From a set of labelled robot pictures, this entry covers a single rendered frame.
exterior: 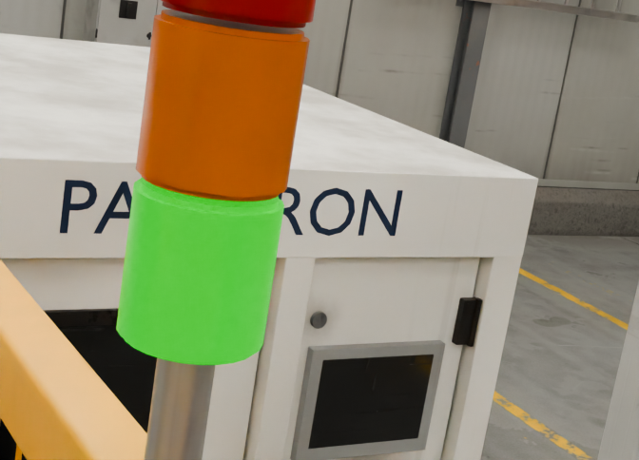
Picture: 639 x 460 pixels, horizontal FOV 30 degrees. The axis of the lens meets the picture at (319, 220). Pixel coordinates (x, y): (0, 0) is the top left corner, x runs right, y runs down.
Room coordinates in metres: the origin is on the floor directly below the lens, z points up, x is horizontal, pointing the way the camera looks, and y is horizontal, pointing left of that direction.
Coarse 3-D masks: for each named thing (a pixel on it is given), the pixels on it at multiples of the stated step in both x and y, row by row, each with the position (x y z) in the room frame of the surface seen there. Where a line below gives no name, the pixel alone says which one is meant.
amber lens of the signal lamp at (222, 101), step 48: (192, 48) 0.36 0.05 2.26; (240, 48) 0.36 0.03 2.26; (288, 48) 0.37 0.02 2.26; (192, 96) 0.36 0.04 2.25; (240, 96) 0.36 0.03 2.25; (288, 96) 0.37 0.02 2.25; (144, 144) 0.37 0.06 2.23; (192, 144) 0.36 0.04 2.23; (240, 144) 0.36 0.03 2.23; (288, 144) 0.37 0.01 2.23; (192, 192) 0.36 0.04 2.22; (240, 192) 0.36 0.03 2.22
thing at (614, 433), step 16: (624, 352) 2.84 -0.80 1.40; (624, 368) 2.83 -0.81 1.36; (624, 384) 2.82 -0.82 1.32; (624, 400) 2.81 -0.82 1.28; (608, 416) 2.84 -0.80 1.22; (624, 416) 2.80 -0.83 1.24; (608, 432) 2.83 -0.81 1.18; (624, 432) 2.79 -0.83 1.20; (608, 448) 2.82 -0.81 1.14; (624, 448) 2.78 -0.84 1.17
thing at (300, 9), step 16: (176, 0) 0.36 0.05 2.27; (192, 0) 0.36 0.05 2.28; (208, 0) 0.36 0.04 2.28; (224, 0) 0.36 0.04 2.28; (240, 0) 0.36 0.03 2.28; (256, 0) 0.36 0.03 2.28; (272, 0) 0.36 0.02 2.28; (288, 0) 0.36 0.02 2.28; (304, 0) 0.37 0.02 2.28; (208, 16) 0.36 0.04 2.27; (224, 16) 0.36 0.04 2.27; (240, 16) 0.36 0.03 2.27; (256, 16) 0.36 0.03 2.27; (272, 16) 0.36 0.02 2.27; (288, 16) 0.36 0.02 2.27; (304, 16) 0.37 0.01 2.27
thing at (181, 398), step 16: (160, 368) 0.38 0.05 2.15; (176, 368) 0.37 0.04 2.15; (192, 368) 0.37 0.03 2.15; (208, 368) 0.38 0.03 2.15; (160, 384) 0.38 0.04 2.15; (176, 384) 0.37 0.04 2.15; (192, 384) 0.37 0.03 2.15; (208, 384) 0.38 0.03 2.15; (160, 400) 0.37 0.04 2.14; (176, 400) 0.37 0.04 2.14; (192, 400) 0.37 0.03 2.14; (208, 400) 0.38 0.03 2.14; (160, 416) 0.37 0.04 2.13; (176, 416) 0.37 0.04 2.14; (192, 416) 0.37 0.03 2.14; (160, 432) 0.37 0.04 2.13; (176, 432) 0.37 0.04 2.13; (192, 432) 0.37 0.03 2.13; (160, 448) 0.37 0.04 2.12; (176, 448) 0.37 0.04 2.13; (192, 448) 0.38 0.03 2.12
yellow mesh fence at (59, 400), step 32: (0, 288) 0.58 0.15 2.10; (0, 320) 0.53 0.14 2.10; (32, 320) 0.54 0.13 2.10; (0, 352) 0.51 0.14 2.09; (32, 352) 0.50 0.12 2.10; (64, 352) 0.50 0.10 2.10; (0, 384) 0.51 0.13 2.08; (32, 384) 0.47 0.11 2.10; (64, 384) 0.47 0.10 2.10; (96, 384) 0.47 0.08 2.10; (0, 416) 0.51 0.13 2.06; (32, 416) 0.47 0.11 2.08; (64, 416) 0.44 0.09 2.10; (96, 416) 0.44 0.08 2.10; (128, 416) 0.45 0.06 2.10; (32, 448) 0.46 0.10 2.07; (64, 448) 0.43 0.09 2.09; (96, 448) 0.41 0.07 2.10; (128, 448) 0.42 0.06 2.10
